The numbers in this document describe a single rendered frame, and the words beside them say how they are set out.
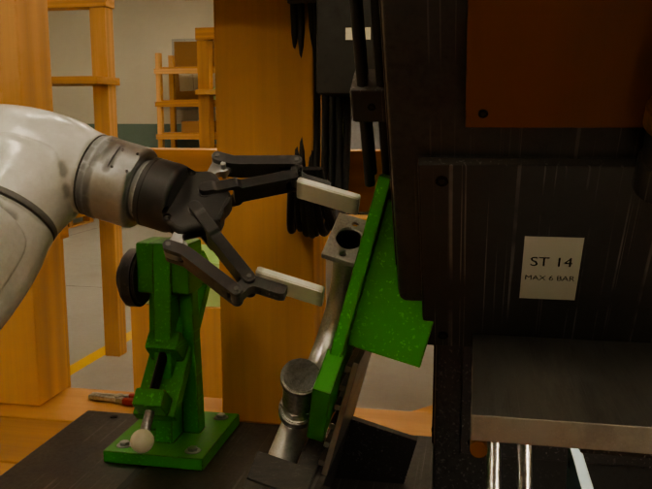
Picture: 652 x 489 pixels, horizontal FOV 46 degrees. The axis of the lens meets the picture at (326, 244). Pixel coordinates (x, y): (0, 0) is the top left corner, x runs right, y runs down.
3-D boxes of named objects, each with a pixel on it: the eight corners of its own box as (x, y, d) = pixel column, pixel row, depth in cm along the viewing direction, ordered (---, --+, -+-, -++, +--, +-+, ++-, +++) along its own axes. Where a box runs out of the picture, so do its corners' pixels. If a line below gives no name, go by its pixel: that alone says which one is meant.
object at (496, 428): (731, 478, 48) (734, 433, 48) (468, 458, 51) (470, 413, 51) (620, 320, 86) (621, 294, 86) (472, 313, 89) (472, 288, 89)
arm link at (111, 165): (109, 116, 82) (160, 131, 81) (123, 171, 90) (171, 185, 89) (66, 179, 77) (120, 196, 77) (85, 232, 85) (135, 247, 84)
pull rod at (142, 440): (148, 458, 90) (146, 410, 89) (126, 456, 91) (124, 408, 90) (167, 439, 96) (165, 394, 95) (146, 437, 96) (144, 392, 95)
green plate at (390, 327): (403, 423, 70) (470, 201, 66) (316, 394, 71) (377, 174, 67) (414, 381, 81) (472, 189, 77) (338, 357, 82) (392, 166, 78)
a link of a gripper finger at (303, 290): (257, 265, 76) (254, 271, 76) (325, 285, 75) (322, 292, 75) (258, 280, 79) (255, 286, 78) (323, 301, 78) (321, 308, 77)
